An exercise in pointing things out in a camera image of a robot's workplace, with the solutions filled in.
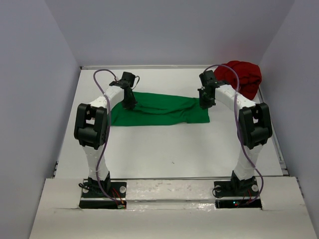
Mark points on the green t shirt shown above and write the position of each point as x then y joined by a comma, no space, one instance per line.
160,110

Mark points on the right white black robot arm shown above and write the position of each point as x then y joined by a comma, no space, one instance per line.
253,126

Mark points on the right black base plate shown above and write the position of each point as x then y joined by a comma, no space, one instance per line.
227,198

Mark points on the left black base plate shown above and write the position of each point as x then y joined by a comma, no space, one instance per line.
94,198

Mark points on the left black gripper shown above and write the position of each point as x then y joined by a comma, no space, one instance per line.
131,104

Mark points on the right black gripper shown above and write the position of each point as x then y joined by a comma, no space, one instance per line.
203,104

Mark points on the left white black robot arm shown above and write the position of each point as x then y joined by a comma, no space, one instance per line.
93,124

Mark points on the red t shirt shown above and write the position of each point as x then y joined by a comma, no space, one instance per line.
249,74

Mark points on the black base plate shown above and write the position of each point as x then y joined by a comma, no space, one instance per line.
94,198
227,198

